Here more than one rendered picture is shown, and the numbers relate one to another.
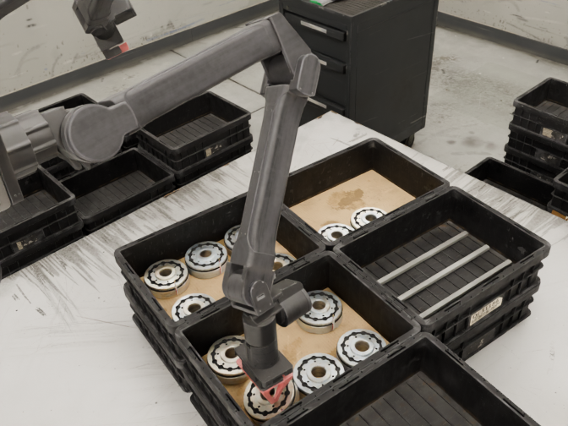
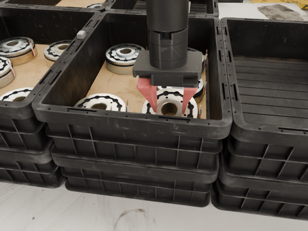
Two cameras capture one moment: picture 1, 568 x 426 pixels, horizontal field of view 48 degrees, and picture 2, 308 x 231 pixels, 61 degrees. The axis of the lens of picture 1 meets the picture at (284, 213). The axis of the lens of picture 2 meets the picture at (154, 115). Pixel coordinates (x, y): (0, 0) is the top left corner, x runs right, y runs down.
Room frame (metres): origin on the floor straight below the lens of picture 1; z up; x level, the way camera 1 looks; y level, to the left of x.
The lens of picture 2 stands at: (0.53, 0.33, 1.18)
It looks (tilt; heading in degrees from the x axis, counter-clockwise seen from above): 42 degrees down; 311
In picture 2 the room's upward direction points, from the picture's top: straight up
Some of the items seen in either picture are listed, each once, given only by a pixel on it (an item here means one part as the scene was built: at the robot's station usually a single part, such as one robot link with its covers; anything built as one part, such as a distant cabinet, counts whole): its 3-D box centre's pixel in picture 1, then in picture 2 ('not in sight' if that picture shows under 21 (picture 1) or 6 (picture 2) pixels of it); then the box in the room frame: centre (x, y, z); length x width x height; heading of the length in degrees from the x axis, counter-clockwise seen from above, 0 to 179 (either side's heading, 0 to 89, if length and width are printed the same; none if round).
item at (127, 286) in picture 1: (221, 270); (16, 67); (1.10, 0.15, 0.87); 0.40 x 0.30 x 0.11; 123
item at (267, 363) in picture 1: (262, 350); (167, 49); (0.75, 0.05, 0.99); 0.10 x 0.07 x 0.07; 33
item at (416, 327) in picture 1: (297, 333); (147, 56); (0.85, -0.01, 0.92); 0.40 x 0.30 x 0.02; 123
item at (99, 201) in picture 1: (120, 215); not in sight; (2.05, 0.66, 0.31); 0.40 x 0.30 x 0.34; 131
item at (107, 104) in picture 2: (232, 353); (98, 108); (0.85, 0.12, 0.86); 0.05 x 0.05 x 0.01
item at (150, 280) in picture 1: (166, 274); not in sight; (1.10, 0.28, 0.86); 0.10 x 0.10 x 0.01
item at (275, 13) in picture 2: not in sight; (279, 11); (0.92, -1.04, 0.71); 0.22 x 0.19 x 0.01; 131
